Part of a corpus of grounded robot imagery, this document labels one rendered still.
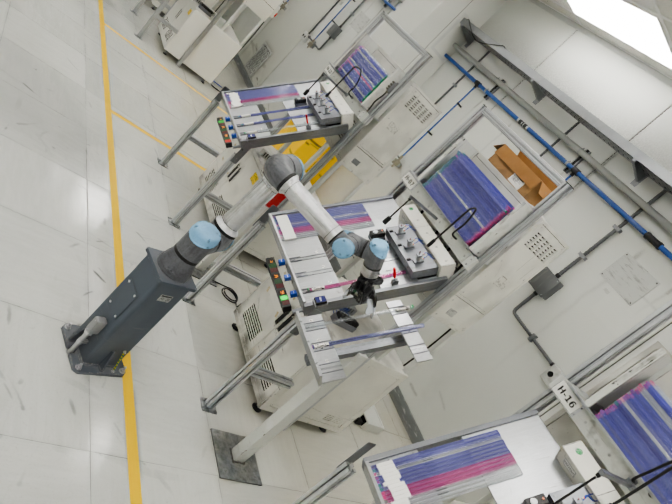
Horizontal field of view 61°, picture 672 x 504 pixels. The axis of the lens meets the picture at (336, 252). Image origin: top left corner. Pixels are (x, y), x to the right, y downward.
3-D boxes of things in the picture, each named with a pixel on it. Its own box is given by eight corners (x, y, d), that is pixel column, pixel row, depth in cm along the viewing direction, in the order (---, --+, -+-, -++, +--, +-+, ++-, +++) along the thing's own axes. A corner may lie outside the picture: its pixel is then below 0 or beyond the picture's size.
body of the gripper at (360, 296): (346, 295, 229) (354, 273, 222) (358, 287, 236) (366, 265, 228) (361, 306, 227) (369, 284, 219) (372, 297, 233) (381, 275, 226)
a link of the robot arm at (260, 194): (187, 238, 231) (280, 146, 216) (205, 234, 246) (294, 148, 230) (205, 260, 230) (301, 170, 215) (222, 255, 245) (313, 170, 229)
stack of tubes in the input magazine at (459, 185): (467, 244, 267) (512, 205, 259) (421, 184, 303) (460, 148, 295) (479, 255, 275) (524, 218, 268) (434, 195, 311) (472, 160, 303)
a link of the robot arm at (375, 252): (373, 233, 219) (393, 243, 218) (365, 255, 226) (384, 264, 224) (366, 242, 213) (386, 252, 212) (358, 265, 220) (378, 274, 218)
